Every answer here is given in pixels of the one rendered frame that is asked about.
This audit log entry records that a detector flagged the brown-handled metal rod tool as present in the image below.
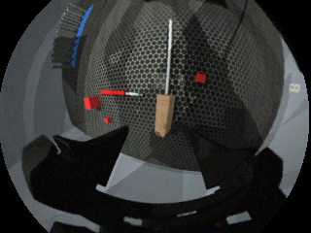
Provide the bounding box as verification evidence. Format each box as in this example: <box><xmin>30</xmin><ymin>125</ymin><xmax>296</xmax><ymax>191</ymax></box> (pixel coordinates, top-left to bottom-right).
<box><xmin>155</xmin><ymin>20</ymin><xmax>176</xmax><ymax>137</ymax></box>

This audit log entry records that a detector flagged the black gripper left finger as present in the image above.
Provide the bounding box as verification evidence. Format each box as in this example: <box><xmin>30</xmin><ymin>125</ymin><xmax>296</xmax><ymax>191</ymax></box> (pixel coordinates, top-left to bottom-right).
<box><xmin>53</xmin><ymin>125</ymin><xmax>128</xmax><ymax>186</ymax></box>

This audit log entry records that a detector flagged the red-handled screwdriver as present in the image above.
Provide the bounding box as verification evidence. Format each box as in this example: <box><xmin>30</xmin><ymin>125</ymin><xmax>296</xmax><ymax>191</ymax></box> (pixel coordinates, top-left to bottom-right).
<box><xmin>101</xmin><ymin>89</ymin><xmax>143</xmax><ymax>97</ymax></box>

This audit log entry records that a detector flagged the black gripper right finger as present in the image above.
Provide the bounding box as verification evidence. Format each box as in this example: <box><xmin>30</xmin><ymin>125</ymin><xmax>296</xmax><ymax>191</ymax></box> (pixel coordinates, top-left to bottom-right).
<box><xmin>188</xmin><ymin>129</ymin><xmax>259</xmax><ymax>190</ymax></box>

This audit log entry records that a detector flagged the blue tape strip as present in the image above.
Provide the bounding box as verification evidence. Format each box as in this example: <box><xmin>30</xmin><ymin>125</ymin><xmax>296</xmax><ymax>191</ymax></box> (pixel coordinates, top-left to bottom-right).
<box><xmin>70</xmin><ymin>8</ymin><xmax>92</xmax><ymax>69</ymax></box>

